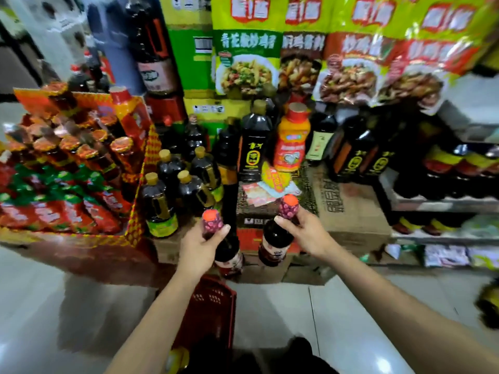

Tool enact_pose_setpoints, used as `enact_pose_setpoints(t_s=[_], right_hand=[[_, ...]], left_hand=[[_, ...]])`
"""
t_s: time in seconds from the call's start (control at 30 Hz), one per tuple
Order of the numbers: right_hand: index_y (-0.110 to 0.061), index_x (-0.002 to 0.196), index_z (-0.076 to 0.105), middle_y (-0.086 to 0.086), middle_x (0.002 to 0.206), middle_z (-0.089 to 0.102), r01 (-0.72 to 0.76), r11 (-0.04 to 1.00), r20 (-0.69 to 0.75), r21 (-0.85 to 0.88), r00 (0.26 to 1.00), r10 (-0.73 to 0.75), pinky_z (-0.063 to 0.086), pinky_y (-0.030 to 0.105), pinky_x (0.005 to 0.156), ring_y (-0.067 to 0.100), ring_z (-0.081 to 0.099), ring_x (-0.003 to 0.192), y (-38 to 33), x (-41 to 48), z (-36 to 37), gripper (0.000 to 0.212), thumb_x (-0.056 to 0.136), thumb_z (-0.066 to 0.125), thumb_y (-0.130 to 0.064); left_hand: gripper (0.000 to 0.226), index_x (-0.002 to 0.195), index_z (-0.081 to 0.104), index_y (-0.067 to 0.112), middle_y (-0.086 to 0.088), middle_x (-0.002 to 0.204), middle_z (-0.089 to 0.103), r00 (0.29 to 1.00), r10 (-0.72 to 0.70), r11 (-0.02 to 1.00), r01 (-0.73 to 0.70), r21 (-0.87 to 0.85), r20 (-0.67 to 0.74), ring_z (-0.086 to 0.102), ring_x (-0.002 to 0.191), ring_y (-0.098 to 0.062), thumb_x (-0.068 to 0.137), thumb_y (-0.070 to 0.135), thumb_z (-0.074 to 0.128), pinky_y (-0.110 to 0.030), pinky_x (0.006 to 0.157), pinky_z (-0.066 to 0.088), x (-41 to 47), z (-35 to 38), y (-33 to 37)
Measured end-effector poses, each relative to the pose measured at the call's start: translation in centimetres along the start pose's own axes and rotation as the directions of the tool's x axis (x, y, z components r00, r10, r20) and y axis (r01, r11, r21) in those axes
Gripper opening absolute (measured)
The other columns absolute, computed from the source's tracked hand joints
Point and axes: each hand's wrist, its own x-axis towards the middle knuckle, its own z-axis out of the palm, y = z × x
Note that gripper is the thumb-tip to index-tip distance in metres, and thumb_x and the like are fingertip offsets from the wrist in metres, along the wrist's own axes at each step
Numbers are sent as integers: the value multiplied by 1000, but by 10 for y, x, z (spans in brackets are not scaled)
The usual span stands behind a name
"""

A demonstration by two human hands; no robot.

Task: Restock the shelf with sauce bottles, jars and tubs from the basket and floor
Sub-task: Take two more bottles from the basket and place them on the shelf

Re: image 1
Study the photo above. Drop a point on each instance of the yellow red promo card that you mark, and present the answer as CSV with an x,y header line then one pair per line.
x,y
275,177

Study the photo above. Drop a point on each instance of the green cardboard carton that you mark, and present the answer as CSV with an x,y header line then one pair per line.
x,y
191,62

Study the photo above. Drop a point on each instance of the row of seasoning sachets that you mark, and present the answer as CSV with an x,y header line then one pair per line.
x,y
446,256

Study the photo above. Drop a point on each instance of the vinegar bottle red cap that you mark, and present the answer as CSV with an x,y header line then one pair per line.
x,y
275,241
229,255

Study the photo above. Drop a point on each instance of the group of orange lid jars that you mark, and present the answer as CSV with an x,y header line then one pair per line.
x,y
89,151

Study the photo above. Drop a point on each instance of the dark gold patterned box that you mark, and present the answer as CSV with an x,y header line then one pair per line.
x,y
304,190

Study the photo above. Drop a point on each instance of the red orange seasoning bottle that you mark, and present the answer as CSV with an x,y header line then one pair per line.
x,y
130,116

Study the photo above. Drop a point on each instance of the row of short sauce jars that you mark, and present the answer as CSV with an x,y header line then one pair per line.
x,y
413,225

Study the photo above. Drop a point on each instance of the small orange sauce tub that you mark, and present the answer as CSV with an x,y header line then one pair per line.
x,y
177,360

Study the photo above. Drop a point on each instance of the pink white paper leaflets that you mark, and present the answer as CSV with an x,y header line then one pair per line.
x,y
257,194

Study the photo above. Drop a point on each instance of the dark bottle with tan cap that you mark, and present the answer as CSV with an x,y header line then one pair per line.
x,y
193,192
206,171
169,171
158,206

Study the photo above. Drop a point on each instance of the black label gold emblem bottle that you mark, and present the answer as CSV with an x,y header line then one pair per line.
x,y
254,151

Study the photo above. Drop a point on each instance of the red checkered display box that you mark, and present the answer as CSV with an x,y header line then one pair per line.
x,y
136,229

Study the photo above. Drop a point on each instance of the dark bottle red cap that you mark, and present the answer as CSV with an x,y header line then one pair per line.
x,y
78,81

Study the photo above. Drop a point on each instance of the hanging yellow sauce packets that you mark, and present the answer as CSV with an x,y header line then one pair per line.
x,y
351,54

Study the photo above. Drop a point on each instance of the large black jug gold emblem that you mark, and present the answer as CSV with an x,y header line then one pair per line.
x,y
352,159
380,163

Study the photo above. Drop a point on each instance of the tall dark bottle amber label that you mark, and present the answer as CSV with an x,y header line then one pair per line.
x,y
228,151

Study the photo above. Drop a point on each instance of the person's right forearm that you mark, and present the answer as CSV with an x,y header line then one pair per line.
x,y
401,315

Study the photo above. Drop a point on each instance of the person's left forearm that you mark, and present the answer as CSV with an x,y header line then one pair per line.
x,y
156,331

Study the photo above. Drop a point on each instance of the red cardboard box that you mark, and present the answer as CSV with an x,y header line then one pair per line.
x,y
249,239

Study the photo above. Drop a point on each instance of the person's left hand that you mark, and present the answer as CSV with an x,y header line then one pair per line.
x,y
195,253

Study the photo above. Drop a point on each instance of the group of red green-capped pouches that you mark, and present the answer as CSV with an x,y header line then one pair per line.
x,y
58,206

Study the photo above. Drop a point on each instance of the yellow cardboard carton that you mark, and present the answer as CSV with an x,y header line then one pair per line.
x,y
210,109

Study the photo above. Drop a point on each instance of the orange squeeze bottle red cap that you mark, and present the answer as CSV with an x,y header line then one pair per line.
x,y
291,140

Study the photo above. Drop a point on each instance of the person's black trousers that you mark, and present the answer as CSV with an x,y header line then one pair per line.
x,y
273,362

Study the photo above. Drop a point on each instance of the printed brown cardboard box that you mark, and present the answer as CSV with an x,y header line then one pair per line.
x,y
347,206

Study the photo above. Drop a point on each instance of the blue grey cylinder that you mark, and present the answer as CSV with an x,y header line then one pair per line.
x,y
113,46

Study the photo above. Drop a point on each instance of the dark bottle pale label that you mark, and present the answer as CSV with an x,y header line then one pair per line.
x,y
320,144

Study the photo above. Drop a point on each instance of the red plastic shopping basket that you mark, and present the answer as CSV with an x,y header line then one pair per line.
x,y
210,307

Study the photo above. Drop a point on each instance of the person's right hand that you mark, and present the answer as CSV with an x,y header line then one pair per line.
x,y
312,237

